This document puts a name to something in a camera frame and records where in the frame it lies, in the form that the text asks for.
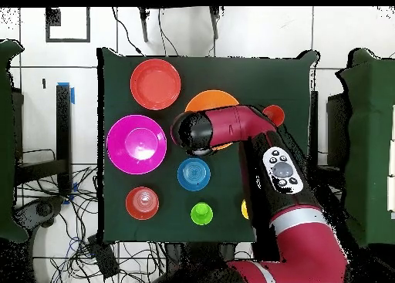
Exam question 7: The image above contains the green cup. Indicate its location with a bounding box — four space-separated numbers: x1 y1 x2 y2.
190 201 214 226

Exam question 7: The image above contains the green cloth covered table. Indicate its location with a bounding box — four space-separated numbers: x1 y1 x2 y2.
336 48 395 247
0 39 30 244

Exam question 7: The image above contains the black square frame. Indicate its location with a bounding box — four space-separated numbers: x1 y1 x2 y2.
45 7 91 44

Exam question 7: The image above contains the large orange bowl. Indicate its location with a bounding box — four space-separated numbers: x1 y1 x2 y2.
184 89 241 152

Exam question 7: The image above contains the tangle of black cables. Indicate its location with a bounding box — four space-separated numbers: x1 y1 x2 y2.
15 165 167 283

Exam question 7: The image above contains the black round device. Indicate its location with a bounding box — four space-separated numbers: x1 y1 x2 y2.
13 195 64 231

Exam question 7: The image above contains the black upright bar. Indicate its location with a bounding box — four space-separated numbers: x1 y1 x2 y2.
309 90 319 160

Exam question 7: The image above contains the black stand leg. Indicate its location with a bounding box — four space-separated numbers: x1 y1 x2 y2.
208 6 221 41
137 7 150 43

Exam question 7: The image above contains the small red bowl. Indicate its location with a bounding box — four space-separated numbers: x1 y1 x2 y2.
125 186 160 221

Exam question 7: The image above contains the black post with blue tape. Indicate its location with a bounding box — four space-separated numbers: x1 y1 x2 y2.
56 83 76 196

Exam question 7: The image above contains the dark green table cloth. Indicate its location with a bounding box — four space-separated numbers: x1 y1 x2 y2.
96 47 320 244

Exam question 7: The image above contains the large pink bowl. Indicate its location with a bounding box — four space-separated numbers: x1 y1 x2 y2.
106 114 168 175

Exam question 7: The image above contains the black power strip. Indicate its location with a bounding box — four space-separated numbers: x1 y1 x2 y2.
86 234 120 280

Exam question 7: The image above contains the red cup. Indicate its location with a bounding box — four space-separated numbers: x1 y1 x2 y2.
262 104 285 127

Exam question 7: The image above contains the black table base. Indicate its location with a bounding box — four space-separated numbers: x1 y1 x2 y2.
163 241 240 283

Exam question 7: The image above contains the large red bowl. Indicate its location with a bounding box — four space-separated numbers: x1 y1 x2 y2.
130 58 182 111

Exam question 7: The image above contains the black cable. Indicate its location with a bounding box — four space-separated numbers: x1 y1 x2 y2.
111 7 144 56

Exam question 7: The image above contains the blue bowl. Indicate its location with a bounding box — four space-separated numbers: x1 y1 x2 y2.
176 157 211 192

